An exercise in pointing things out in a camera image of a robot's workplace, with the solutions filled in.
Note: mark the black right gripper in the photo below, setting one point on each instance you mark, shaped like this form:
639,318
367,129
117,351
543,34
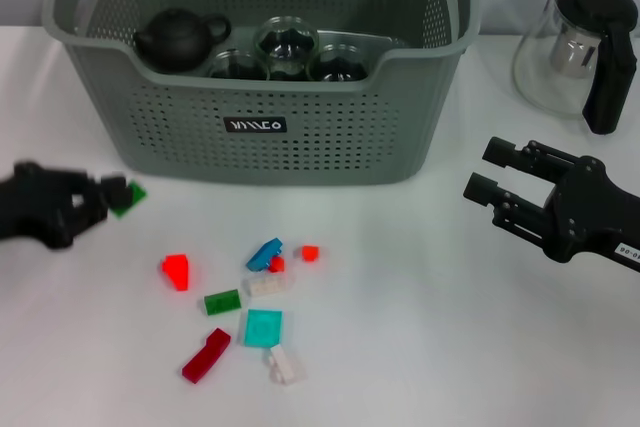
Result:
590,212

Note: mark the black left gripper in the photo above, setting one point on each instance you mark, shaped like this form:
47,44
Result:
30,207

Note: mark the small green toy brick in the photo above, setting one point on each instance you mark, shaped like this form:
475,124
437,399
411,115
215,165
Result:
134,197

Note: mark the orange-red sloped toy brick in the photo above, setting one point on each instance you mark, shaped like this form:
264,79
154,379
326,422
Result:
176,272

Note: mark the dark red long brick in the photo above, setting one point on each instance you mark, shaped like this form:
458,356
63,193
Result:
205,357

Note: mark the glass teacup black base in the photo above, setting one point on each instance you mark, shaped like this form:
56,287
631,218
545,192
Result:
235,67
340,67
285,44

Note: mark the grey perforated storage basket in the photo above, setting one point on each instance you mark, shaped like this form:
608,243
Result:
325,147

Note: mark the blue toy brick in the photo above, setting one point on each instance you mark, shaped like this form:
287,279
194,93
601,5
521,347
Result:
262,254

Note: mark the black clay teapot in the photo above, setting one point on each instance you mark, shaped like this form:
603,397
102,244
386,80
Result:
175,39

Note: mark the white flat toy brick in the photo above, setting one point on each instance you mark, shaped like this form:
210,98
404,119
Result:
265,286

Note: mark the small red toy brick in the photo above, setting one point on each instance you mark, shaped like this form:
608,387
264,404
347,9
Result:
276,264
310,253

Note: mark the teal square toy plate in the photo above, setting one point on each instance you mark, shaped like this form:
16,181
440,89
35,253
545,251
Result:
262,328

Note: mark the white studded toy brick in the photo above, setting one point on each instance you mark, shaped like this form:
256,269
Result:
282,364

